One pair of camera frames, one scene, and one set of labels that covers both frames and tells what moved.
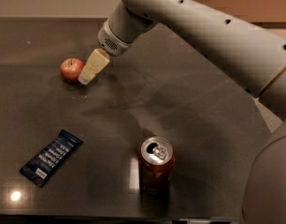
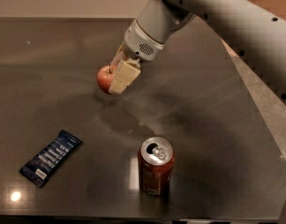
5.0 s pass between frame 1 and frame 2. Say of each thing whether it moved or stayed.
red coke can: stayed
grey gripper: moved
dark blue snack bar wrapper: stayed
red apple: moved
